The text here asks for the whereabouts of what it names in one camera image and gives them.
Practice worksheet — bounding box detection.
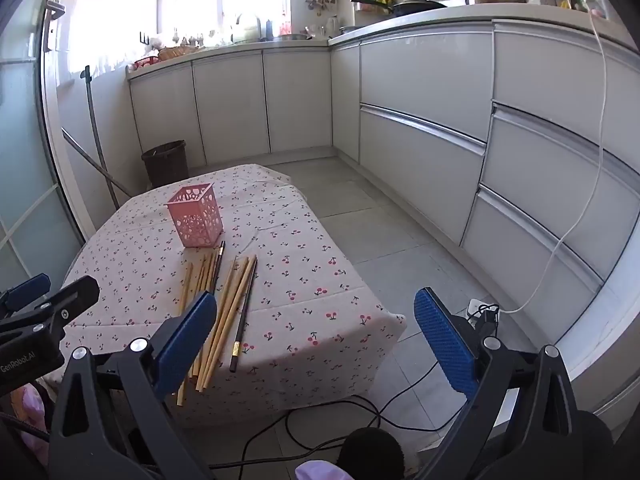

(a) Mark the grey metal mop handle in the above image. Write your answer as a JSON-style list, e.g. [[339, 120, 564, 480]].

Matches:
[[61, 128, 135, 198]]

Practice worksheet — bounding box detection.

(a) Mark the white kitchen countertop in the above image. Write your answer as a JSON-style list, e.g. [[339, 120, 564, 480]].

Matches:
[[125, 2, 628, 81]]

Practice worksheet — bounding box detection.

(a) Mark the white cabinet with doors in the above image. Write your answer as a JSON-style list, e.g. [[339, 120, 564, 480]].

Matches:
[[127, 42, 335, 171]]

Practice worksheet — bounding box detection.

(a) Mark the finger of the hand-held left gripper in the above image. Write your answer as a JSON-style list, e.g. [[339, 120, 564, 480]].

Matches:
[[0, 273, 52, 317], [0, 275, 101, 336]]

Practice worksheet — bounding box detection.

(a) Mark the mop handle with black tip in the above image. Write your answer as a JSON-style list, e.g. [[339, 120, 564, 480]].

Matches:
[[81, 65, 121, 211]]

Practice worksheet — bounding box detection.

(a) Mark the wicker basket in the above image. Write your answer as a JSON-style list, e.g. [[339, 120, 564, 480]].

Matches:
[[157, 45, 201, 61]]

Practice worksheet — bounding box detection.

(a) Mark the white cabinet with drawers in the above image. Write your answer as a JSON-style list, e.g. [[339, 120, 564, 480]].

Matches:
[[329, 19, 640, 413]]

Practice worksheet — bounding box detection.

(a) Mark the white charging cable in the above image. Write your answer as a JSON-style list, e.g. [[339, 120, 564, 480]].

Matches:
[[500, 7, 609, 316]]

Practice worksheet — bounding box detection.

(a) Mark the white power strip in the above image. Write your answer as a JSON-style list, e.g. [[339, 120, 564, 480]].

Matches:
[[465, 298, 501, 332]]

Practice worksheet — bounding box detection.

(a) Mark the black floor cable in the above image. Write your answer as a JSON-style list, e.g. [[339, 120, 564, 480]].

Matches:
[[239, 327, 483, 467]]

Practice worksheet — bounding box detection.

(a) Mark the black chopstick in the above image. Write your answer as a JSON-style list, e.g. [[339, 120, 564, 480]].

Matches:
[[210, 240, 227, 297], [229, 256, 259, 373]]

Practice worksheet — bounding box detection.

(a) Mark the pink perforated utensil holder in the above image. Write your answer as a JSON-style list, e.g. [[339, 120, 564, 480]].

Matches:
[[166, 183, 224, 249]]

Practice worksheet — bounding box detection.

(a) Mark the cherry print tablecloth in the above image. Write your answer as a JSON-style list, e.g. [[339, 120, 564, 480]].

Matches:
[[59, 163, 408, 428]]

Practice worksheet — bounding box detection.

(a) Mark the frosted glass sliding door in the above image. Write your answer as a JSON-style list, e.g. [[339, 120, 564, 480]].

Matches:
[[0, 0, 87, 286]]

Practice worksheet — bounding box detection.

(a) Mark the black wok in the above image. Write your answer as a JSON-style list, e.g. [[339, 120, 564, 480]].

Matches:
[[391, 0, 449, 16]]

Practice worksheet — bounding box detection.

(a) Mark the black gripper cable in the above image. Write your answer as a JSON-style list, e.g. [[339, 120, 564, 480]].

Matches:
[[0, 411, 52, 443]]

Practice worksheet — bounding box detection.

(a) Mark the black foam microphone cover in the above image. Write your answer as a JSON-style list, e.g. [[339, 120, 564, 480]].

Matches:
[[338, 426, 407, 480]]

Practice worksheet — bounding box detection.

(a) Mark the pile of wooden chopsticks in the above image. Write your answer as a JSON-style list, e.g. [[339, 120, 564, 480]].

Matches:
[[176, 251, 259, 407]]

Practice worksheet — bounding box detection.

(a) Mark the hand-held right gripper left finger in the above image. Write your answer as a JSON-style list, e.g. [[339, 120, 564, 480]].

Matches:
[[47, 290, 219, 480]]

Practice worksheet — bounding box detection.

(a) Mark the dark brown trash bin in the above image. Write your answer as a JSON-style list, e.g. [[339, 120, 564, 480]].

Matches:
[[141, 140, 190, 189]]

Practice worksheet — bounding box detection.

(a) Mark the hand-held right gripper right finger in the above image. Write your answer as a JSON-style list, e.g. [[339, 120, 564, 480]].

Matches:
[[413, 287, 583, 480]]

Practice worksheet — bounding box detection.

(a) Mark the metal door handle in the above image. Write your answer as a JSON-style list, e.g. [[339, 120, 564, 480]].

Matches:
[[43, 1, 67, 54]]

